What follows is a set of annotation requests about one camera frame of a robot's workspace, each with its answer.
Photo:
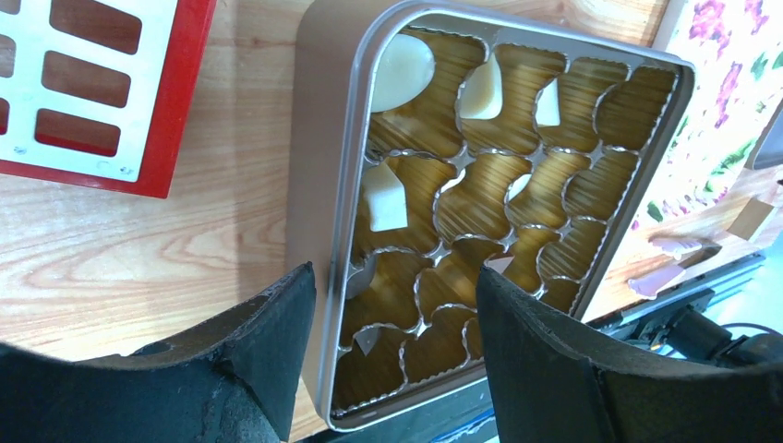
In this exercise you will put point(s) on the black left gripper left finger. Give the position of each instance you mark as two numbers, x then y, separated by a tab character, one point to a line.
231	378

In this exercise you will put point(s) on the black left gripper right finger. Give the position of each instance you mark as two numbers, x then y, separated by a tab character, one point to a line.
554	379

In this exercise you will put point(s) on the white cube chocolate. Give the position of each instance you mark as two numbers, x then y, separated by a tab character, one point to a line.
548	106

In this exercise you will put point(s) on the gold chocolate tin box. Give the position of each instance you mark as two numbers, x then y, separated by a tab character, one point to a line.
395	325

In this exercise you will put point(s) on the floral patterned tray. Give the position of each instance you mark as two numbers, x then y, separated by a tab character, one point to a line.
736	49

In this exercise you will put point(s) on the pink silicone tongs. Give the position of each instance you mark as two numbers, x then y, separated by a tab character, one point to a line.
682	253

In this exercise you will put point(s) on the white rectangular chocolate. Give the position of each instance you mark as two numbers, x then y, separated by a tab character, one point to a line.
385	196

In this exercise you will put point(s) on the white heart chocolate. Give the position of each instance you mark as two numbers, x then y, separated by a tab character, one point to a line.
481	97

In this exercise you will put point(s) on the white oval smooth chocolate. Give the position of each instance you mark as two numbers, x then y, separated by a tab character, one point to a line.
406	67

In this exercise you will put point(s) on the small wooden block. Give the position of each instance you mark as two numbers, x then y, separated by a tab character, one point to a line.
752	220

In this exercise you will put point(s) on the red white grid object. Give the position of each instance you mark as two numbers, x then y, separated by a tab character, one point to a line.
97	93

